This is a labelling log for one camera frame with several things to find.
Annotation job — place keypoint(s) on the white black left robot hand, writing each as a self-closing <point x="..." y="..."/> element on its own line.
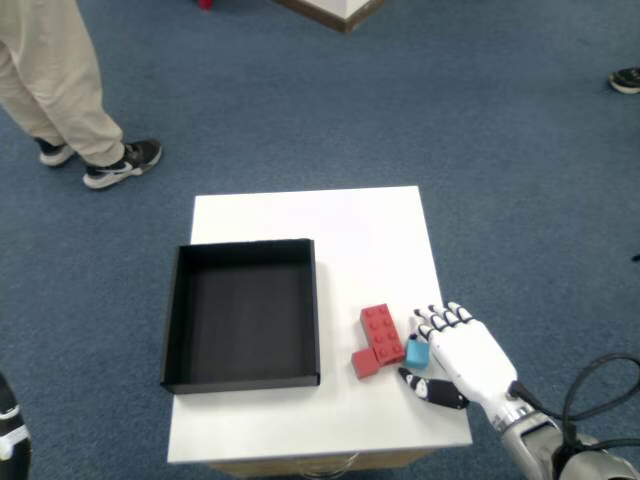
<point x="12" y="435"/>

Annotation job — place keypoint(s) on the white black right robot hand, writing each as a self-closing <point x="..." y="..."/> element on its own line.
<point x="470" y="360"/>

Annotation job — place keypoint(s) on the blue cube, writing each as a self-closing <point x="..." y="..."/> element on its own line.
<point x="416" y="354"/>

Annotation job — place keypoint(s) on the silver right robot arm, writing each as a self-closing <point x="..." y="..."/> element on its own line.
<point x="540" y="445"/>

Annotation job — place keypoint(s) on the red cube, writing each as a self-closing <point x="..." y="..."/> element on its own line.
<point x="366" y="365"/>

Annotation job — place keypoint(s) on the black open box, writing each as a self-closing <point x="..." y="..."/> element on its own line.
<point x="245" y="320"/>

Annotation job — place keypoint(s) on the red studded building brick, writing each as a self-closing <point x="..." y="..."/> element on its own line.
<point x="381" y="330"/>

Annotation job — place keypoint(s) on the black sneaker with white sole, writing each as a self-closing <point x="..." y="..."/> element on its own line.
<point x="627" y="80"/>

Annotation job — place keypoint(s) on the beige trousers of person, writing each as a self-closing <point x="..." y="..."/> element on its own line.
<point x="50" y="75"/>

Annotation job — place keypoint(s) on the white plinth with brown base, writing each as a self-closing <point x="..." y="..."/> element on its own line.
<point x="350" y="12"/>

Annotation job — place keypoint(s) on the red object on floor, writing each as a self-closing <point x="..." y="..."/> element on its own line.
<point x="206" y="4"/>

